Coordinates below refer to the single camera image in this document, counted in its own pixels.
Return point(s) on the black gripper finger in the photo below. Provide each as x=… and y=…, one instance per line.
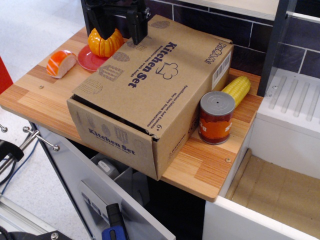
x=102, y=21
x=138, y=24

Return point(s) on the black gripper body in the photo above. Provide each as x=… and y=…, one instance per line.
x=116, y=5

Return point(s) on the brown cardboard kitchen set box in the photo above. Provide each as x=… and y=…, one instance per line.
x=142, y=105

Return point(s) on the orange toy pumpkin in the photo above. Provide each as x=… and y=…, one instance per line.
x=105, y=47

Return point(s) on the red toy plate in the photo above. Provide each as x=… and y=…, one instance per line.
x=88, y=60

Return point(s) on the orange white salmon sushi toy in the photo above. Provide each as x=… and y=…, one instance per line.
x=60, y=63

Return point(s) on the orange toy soup can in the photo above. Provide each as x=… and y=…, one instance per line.
x=215, y=119

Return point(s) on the yellow toy corn cob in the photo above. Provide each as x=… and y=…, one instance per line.
x=238, y=89

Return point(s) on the grey box under counter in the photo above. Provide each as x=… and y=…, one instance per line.
x=117, y=172

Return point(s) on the white cabinet door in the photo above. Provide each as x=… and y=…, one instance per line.
x=91, y=190

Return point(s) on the white sink unit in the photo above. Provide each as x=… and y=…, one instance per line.
x=273, y=190

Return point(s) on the black blue tool handle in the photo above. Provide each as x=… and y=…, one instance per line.
x=117, y=229

